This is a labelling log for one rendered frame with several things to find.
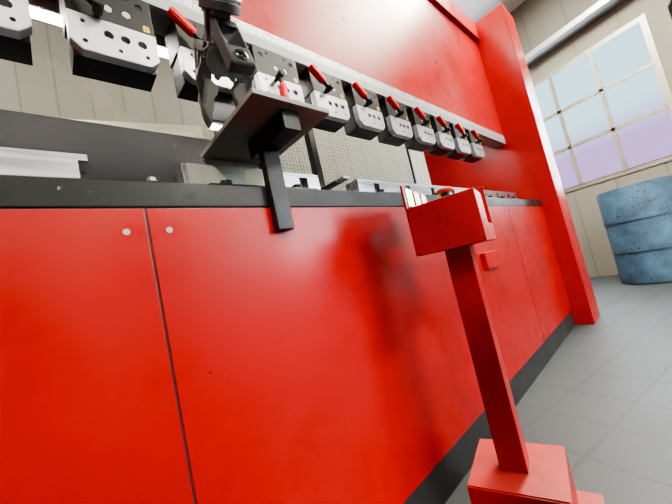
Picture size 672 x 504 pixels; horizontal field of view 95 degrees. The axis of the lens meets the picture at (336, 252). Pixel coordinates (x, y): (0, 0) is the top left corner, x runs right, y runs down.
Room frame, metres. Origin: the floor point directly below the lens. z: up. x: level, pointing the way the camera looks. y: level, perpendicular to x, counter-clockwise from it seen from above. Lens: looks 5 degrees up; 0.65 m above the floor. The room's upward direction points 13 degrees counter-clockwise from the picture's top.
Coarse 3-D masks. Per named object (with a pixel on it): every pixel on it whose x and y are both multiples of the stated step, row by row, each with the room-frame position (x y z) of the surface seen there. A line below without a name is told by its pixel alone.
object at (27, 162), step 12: (0, 156) 0.46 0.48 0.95; (12, 156) 0.47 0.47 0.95; (24, 156) 0.48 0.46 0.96; (36, 156) 0.49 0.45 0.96; (48, 156) 0.50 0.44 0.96; (60, 156) 0.51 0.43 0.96; (72, 156) 0.52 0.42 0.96; (84, 156) 0.53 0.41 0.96; (0, 168) 0.46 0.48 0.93; (12, 168) 0.47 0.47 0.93; (24, 168) 0.48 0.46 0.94; (36, 168) 0.49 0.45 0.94; (48, 168) 0.50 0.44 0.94; (60, 168) 0.51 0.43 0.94; (72, 168) 0.52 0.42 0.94; (84, 168) 0.56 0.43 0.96
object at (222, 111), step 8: (216, 96) 0.74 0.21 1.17; (224, 96) 0.76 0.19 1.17; (216, 104) 0.74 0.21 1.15; (224, 104) 0.76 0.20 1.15; (232, 104) 0.77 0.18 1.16; (216, 112) 0.74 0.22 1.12; (224, 112) 0.75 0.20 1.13; (216, 120) 0.74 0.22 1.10; (224, 120) 0.75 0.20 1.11; (208, 128) 0.73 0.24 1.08; (216, 128) 0.74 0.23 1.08
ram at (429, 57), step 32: (160, 0) 0.65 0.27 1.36; (256, 0) 0.84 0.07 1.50; (288, 0) 0.93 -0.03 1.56; (320, 0) 1.04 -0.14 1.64; (352, 0) 1.18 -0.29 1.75; (384, 0) 1.36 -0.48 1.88; (416, 0) 1.60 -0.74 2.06; (160, 32) 0.71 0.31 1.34; (288, 32) 0.91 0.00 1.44; (320, 32) 1.01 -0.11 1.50; (352, 32) 1.14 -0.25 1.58; (384, 32) 1.30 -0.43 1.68; (416, 32) 1.53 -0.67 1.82; (448, 32) 1.84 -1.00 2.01; (320, 64) 0.98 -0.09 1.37; (352, 64) 1.10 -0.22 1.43; (384, 64) 1.26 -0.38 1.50; (416, 64) 1.46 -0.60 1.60; (448, 64) 1.74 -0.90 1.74; (480, 64) 2.15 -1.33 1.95; (416, 96) 1.40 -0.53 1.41; (448, 96) 1.66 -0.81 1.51; (480, 96) 2.02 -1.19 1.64
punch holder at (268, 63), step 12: (252, 48) 0.80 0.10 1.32; (264, 60) 0.82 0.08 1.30; (276, 60) 0.85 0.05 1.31; (288, 60) 0.89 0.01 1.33; (264, 72) 0.82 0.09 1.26; (276, 72) 0.85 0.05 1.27; (288, 72) 0.88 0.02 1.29; (252, 84) 0.83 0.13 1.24; (264, 84) 0.81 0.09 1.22; (276, 84) 0.84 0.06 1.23; (288, 84) 0.87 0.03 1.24; (300, 96) 0.89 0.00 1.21
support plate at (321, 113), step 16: (256, 96) 0.51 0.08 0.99; (272, 96) 0.53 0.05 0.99; (240, 112) 0.55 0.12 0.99; (256, 112) 0.56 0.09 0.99; (272, 112) 0.57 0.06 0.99; (304, 112) 0.59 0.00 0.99; (320, 112) 0.61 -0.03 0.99; (224, 128) 0.59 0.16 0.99; (240, 128) 0.60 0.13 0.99; (256, 128) 0.61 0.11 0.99; (304, 128) 0.66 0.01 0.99; (208, 144) 0.65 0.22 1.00; (224, 144) 0.65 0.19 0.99; (240, 144) 0.66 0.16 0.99; (288, 144) 0.72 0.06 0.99; (224, 160) 0.73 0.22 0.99; (240, 160) 0.74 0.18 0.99; (256, 160) 0.76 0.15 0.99
